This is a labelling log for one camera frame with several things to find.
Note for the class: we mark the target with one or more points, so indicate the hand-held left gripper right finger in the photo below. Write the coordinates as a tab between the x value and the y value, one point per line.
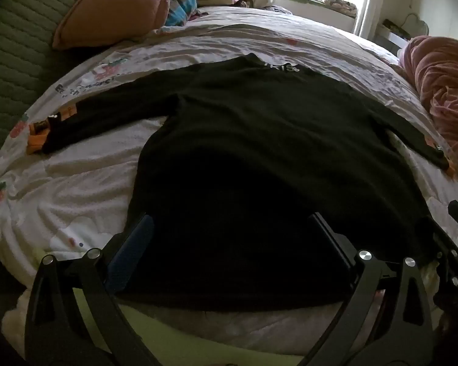
328	240

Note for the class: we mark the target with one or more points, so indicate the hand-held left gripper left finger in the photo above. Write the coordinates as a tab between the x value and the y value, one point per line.
135	251

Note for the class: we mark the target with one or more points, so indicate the black sweater with orange cuffs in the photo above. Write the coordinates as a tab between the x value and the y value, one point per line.
252	160

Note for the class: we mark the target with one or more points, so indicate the clothes on window sill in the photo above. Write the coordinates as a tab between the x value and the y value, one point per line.
336	4

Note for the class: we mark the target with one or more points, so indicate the printed white bed sheet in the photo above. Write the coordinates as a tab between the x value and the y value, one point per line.
99	175

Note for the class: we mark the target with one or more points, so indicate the yellow-green blanket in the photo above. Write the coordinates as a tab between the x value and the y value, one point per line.
168	335

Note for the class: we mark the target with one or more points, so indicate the pink blanket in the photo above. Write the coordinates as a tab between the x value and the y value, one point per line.
446	84

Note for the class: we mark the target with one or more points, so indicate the white shelf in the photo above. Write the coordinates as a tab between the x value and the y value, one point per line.
391	36

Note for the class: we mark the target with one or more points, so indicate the green quilted headboard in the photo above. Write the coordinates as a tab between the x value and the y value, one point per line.
19	45

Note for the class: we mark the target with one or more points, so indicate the pink pillow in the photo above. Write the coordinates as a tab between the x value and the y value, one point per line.
118	7

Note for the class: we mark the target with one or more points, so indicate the blue striped cloth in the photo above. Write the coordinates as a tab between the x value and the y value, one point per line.
181	5

